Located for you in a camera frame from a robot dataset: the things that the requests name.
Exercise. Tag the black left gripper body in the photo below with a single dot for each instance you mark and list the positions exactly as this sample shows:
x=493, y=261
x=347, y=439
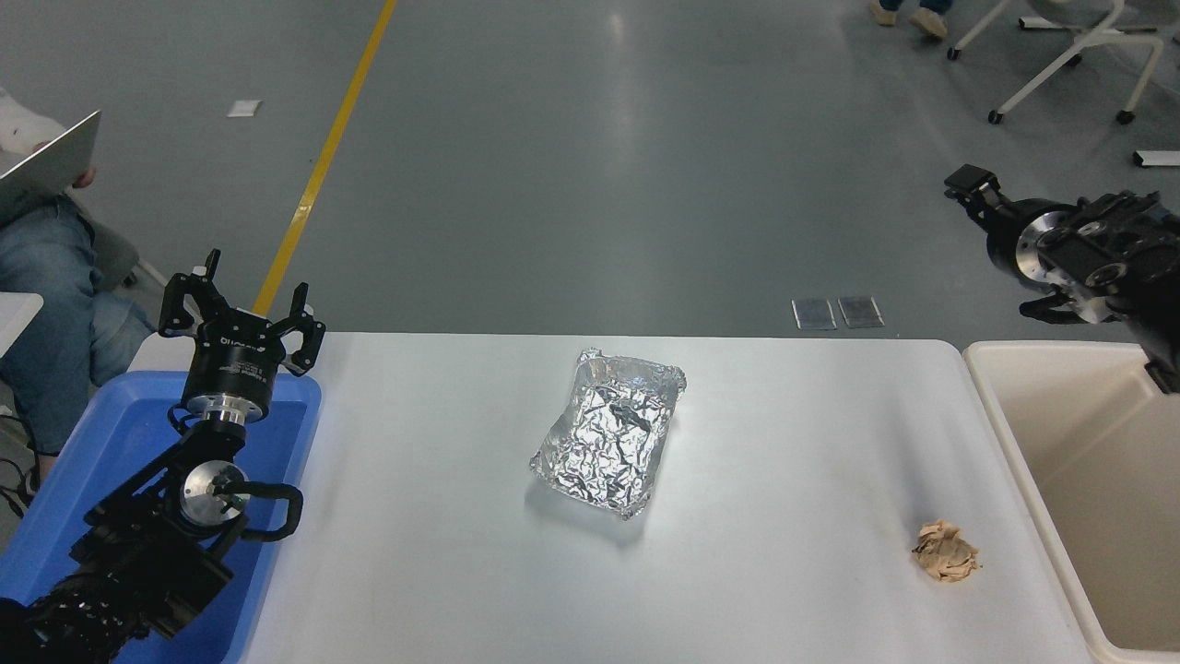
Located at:
x=230, y=369

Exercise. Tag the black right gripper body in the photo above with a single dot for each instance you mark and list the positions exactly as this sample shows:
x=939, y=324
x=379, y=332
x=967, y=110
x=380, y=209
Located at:
x=1007, y=235

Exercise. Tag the person's hand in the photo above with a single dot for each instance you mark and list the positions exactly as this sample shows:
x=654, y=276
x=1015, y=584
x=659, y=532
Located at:
x=83, y=177

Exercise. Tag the grey chair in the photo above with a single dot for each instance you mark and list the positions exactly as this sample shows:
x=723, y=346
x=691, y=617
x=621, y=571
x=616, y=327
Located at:
x=115, y=263

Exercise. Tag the blue plastic tray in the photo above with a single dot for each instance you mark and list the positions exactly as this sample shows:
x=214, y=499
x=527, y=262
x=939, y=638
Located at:
x=120, y=433

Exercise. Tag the person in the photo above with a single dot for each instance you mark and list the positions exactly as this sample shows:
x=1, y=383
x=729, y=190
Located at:
x=46, y=304
x=926, y=20

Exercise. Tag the metal floor plate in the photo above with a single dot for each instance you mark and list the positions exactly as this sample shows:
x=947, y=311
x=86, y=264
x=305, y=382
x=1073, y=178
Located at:
x=814, y=314
x=861, y=312

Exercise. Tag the white desk corner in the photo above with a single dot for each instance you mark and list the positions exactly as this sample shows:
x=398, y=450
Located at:
x=17, y=323

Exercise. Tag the white bar on floor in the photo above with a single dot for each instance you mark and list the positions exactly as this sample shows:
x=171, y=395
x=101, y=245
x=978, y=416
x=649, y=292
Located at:
x=1159, y=159

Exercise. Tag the white wheeled chair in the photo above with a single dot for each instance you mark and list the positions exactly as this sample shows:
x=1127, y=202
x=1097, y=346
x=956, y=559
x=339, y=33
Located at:
x=1088, y=41

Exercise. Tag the silver laptop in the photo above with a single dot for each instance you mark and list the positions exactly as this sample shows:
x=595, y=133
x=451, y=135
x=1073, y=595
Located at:
x=46, y=171

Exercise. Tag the small white floor tag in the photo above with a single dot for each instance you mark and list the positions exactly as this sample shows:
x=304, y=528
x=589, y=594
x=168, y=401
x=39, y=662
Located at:
x=243, y=108

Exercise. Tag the large pale bin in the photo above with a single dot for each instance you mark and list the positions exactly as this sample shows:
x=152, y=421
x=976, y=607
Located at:
x=1060, y=443

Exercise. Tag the crumpled foil tray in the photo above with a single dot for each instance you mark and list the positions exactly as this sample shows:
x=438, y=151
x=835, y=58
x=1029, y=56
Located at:
x=608, y=433

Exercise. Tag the crumpled tan paper ball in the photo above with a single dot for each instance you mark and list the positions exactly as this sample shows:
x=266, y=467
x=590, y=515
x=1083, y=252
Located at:
x=945, y=551

